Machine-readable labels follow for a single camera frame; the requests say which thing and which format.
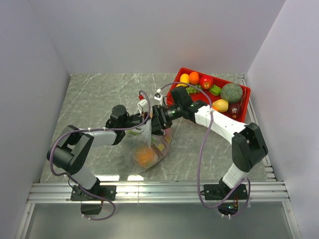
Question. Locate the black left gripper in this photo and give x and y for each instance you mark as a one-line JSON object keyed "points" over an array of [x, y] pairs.
{"points": [[143, 116]]}

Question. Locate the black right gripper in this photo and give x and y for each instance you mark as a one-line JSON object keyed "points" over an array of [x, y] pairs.
{"points": [[159, 121]]}

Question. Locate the clear plastic bag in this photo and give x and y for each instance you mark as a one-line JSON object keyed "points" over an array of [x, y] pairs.
{"points": [[135, 138]]}

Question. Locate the orange fake pineapple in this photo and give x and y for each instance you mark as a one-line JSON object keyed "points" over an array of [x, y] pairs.
{"points": [[145, 157]]}

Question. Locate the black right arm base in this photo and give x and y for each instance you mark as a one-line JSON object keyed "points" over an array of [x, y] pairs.
{"points": [[218, 192]]}

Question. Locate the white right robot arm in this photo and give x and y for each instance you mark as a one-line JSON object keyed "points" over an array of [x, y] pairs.
{"points": [[248, 144]]}

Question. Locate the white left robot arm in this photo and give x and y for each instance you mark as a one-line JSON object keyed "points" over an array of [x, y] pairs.
{"points": [[69, 153]]}

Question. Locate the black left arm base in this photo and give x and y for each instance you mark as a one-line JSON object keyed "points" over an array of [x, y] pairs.
{"points": [[93, 200]]}

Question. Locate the green fake grape bunch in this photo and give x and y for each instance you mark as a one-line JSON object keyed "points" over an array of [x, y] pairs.
{"points": [[191, 90]]}

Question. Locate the yellow fake lemon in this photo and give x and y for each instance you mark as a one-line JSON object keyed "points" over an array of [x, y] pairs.
{"points": [[184, 78]]}

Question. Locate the orange fake orange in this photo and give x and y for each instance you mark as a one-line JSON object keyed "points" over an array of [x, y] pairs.
{"points": [[194, 78]]}

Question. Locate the red fake pomegranate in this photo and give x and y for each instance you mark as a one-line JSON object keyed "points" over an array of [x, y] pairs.
{"points": [[206, 82]]}

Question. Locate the pale yellow fake pear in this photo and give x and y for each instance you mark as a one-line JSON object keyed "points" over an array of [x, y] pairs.
{"points": [[220, 105]]}

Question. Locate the green fake starfruit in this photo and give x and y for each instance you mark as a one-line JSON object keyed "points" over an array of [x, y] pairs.
{"points": [[215, 90]]}

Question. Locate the dark red fake plum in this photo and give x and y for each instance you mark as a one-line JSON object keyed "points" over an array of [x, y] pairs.
{"points": [[234, 110]]}

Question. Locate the green fake cantaloupe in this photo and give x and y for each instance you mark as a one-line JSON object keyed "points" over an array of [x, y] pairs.
{"points": [[232, 93]]}

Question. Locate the red plastic tray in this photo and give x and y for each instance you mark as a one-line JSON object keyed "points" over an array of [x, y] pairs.
{"points": [[207, 97]]}

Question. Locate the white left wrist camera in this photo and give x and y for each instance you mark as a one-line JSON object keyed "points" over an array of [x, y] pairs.
{"points": [[142, 104]]}

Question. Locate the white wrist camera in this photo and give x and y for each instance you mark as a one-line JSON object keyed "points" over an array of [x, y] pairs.
{"points": [[159, 97], [142, 104]]}

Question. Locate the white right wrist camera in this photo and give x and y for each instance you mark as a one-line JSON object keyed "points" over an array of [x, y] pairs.
{"points": [[159, 97]]}

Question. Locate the aluminium mounting rail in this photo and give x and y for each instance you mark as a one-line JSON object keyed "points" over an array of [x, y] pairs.
{"points": [[154, 192]]}

